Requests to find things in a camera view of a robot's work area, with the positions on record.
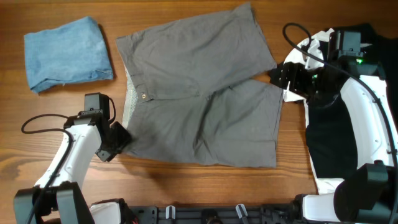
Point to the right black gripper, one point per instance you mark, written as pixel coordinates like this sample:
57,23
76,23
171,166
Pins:
288,69

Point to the white shirt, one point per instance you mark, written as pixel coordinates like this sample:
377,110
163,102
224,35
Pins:
370,135

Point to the grey shorts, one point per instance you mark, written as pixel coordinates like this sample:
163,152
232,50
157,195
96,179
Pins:
194,93

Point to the black base rail with clips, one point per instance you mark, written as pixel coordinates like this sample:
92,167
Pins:
199,214

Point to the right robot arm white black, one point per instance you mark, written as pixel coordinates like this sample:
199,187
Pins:
368,196

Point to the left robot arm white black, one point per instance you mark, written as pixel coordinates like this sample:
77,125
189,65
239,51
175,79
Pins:
92,132

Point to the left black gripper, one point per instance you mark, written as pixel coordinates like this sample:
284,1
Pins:
107,155

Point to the black garment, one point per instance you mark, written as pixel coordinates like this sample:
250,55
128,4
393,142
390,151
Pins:
352,51

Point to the folded blue denim garment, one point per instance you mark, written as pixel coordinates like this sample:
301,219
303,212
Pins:
72,53

